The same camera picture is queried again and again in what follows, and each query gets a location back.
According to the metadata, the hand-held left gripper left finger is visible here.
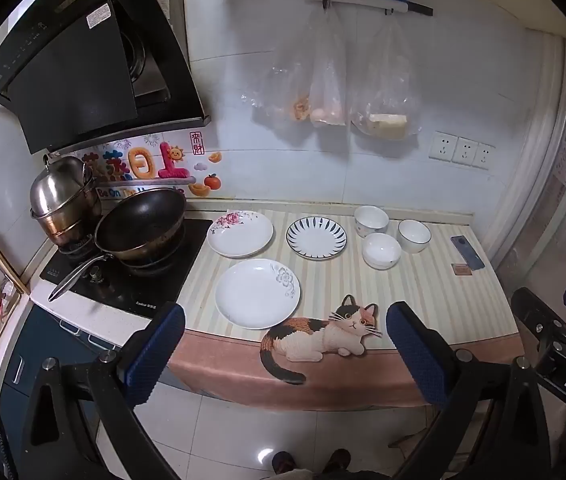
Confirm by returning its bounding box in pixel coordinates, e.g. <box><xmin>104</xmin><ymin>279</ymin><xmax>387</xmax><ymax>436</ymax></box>
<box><xmin>18</xmin><ymin>301</ymin><xmax>187</xmax><ymax>480</ymax></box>

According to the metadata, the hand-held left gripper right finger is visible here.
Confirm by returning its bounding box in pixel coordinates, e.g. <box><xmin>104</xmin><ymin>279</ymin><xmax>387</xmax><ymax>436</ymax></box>
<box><xmin>386</xmin><ymin>301</ymin><xmax>564</xmax><ymax>480</ymax></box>

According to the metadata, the plain white bowl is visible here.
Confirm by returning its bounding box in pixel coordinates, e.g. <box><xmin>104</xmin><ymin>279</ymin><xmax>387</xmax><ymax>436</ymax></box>
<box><xmin>361</xmin><ymin>232</ymin><xmax>402</xmax><ymax>270</ymax></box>

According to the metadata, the white bowl with blue rim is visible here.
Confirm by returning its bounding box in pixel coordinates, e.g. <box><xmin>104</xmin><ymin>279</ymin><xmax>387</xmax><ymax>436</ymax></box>
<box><xmin>397</xmin><ymin>219</ymin><xmax>432</xmax><ymax>254</ymax></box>

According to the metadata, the black glass cooktop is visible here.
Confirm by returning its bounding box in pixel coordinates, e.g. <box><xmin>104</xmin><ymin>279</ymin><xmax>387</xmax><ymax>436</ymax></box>
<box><xmin>39</xmin><ymin>217</ymin><xmax>214</xmax><ymax>320</ymax></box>

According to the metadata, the blue smartphone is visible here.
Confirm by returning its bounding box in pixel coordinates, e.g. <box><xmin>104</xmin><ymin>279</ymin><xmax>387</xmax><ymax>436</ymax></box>
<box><xmin>450</xmin><ymin>235</ymin><xmax>485</xmax><ymax>271</ymax></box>

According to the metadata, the striped cat print table mat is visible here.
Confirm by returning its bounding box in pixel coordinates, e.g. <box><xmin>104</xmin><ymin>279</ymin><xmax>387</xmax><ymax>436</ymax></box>
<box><xmin>168</xmin><ymin>207</ymin><xmax>526</xmax><ymax>408</ymax></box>

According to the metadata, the white plate with grey flower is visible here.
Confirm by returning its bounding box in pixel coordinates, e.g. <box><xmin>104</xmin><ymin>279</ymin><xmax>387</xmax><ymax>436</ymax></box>
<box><xmin>214</xmin><ymin>258</ymin><xmax>301</xmax><ymax>331</ymax></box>

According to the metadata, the dark blue kitchen cabinet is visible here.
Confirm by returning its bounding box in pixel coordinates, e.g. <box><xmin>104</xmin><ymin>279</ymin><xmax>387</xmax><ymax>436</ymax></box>
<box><xmin>0</xmin><ymin>305</ymin><xmax>128</xmax><ymax>461</ymax></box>

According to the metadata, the person's brown right shoe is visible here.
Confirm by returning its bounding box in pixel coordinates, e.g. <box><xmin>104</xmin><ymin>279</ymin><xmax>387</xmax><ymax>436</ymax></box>
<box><xmin>324</xmin><ymin>449</ymin><xmax>352</xmax><ymax>475</ymax></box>

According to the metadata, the person's brown shoe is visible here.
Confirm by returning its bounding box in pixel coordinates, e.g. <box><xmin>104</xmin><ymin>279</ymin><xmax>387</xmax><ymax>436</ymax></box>
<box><xmin>271</xmin><ymin>451</ymin><xmax>297</xmax><ymax>476</ymax></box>
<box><xmin>324</xmin><ymin>449</ymin><xmax>352</xmax><ymax>475</ymax></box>

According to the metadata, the white bowl with small print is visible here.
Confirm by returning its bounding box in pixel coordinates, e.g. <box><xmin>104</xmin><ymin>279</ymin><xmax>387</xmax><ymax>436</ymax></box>
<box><xmin>353</xmin><ymin>205</ymin><xmax>390</xmax><ymax>239</ymax></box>

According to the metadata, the white plate with pink flowers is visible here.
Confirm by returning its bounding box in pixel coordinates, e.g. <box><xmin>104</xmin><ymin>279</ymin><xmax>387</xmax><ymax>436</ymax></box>
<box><xmin>206</xmin><ymin>210</ymin><xmax>274</xmax><ymax>259</ymax></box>

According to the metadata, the white plate with blue stripes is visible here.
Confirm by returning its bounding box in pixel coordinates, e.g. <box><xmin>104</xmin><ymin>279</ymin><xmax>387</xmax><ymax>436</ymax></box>
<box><xmin>285</xmin><ymin>216</ymin><xmax>348</xmax><ymax>261</ymax></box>

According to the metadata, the person's brown left shoe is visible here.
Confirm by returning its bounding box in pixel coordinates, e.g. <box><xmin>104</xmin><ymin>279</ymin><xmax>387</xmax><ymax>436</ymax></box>
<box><xmin>271</xmin><ymin>451</ymin><xmax>297</xmax><ymax>476</ymax></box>

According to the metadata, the stainless steel steamer pot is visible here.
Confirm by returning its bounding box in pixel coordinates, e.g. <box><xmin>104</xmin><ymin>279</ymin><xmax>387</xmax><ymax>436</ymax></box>
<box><xmin>29</xmin><ymin>155</ymin><xmax>104</xmax><ymax>248</ymax></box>

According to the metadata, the clear plastic bag with tofu block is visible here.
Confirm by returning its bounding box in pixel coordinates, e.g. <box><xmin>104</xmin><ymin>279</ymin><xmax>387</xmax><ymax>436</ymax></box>
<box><xmin>350</xmin><ymin>15</ymin><xmax>421</xmax><ymax>141</ymax></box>

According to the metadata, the clear plastic bag with egg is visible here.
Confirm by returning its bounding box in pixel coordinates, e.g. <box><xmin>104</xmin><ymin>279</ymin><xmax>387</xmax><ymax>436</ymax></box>
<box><xmin>308</xmin><ymin>7</ymin><xmax>350</xmax><ymax>128</ymax></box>

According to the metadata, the black range hood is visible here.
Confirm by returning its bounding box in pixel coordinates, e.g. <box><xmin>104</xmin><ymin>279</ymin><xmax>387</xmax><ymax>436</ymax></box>
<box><xmin>0</xmin><ymin>0</ymin><xmax>212</xmax><ymax>156</ymax></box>

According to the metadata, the clear plastic bag with orange food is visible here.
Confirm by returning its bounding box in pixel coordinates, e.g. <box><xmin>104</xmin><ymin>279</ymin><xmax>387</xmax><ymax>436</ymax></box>
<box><xmin>240</xmin><ymin>10</ymin><xmax>324</xmax><ymax>126</ymax></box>

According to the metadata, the dark wok with steel handle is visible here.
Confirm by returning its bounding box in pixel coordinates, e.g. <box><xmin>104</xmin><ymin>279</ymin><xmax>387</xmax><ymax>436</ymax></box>
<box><xmin>48</xmin><ymin>187</ymin><xmax>188</xmax><ymax>303</ymax></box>

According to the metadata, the white sliding door frame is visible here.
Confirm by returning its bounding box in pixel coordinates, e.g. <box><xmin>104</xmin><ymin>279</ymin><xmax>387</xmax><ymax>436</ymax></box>
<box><xmin>483</xmin><ymin>35</ymin><xmax>566</xmax><ymax>311</ymax></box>

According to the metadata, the white wall socket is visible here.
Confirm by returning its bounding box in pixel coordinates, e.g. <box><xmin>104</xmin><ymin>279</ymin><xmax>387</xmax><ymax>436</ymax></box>
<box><xmin>429</xmin><ymin>131</ymin><xmax>459</xmax><ymax>162</ymax></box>
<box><xmin>472</xmin><ymin>142</ymin><xmax>496</xmax><ymax>170</ymax></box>
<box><xmin>452</xmin><ymin>136</ymin><xmax>479</xmax><ymax>166</ymax></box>

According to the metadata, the colourful wall sticker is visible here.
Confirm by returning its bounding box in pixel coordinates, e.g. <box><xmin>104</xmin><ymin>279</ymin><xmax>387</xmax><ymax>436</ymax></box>
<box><xmin>80</xmin><ymin>132</ymin><xmax>224</xmax><ymax>202</ymax></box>

